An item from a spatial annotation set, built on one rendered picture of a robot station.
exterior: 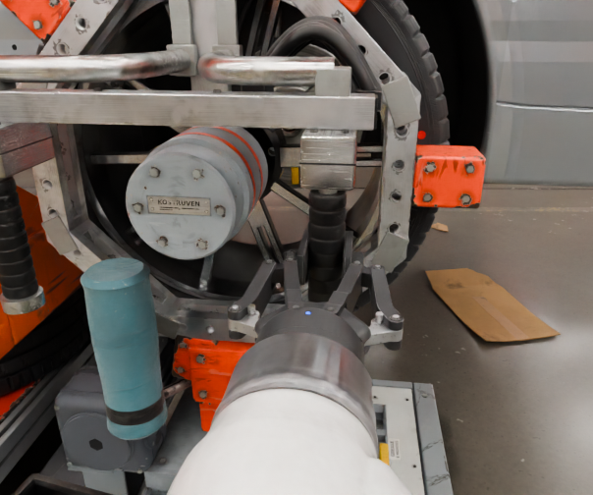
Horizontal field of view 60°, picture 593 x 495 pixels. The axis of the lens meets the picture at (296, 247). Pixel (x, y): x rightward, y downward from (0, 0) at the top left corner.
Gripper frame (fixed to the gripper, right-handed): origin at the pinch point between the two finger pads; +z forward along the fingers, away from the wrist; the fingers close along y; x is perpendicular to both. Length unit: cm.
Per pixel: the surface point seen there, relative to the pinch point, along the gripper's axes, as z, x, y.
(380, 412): 58, -68, 11
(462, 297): 149, -82, 48
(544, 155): 59, -2, 39
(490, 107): 60, 7, 27
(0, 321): 21, -24, -55
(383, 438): 48, -67, 12
